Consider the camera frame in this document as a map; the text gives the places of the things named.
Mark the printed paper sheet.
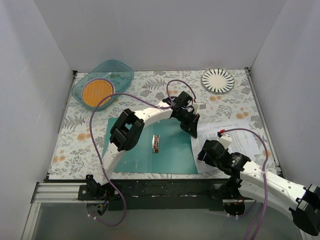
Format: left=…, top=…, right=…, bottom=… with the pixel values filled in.
left=191, top=121, right=255, bottom=174
left=224, top=120, right=261, bottom=159

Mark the teal plastic folder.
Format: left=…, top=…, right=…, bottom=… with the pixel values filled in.
left=114, top=118, right=198, bottom=174

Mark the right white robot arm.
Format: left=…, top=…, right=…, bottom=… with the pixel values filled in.
left=198, top=140, right=320, bottom=236

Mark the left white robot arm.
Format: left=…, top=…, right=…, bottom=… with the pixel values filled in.
left=85, top=91, right=200, bottom=200

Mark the metal folder clip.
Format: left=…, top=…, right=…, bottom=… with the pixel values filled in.
left=152, top=135, right=160, bottom=153

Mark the striped white ceramic plate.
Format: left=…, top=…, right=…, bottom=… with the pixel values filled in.
left=201, top=68, right=235, bottom=94

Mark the teal transparent plastic container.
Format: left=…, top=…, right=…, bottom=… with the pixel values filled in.
left=71, top=59, right=135, bottom=111

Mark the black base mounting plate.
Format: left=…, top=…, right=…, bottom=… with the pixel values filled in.
left=77, top=178, right=246, bottom=216

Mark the orange woven coaster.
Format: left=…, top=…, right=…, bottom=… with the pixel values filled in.
left=81, top=78, right=116, bottom=107

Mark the floral tablecloth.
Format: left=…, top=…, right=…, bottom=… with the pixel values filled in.
left=48, top=69, right=278, bottom=181

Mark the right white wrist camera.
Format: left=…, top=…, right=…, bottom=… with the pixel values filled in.
left=217, top=129, right=232, bottom=150

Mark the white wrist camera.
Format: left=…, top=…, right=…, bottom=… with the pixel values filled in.
left=217, top=129, right=232, bottom=150
left=192, top=102, right=206, bottom=114

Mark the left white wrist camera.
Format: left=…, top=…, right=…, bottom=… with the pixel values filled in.
left=192, top=102, right=206, bottom=114

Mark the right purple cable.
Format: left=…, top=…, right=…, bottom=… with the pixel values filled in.
left=219, top=127, right=272, bottom=240

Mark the purple cable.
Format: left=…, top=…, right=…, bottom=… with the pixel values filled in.
left=88, top=79, right=198, bottom=227
left=219, top=127, right=272, bottom=240

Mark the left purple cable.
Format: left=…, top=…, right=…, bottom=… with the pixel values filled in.
left=88, top=79, right=198, bottom=227

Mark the aluminium frame rail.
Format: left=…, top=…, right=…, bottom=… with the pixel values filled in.
left=31, top=182, right=81, bottom=203

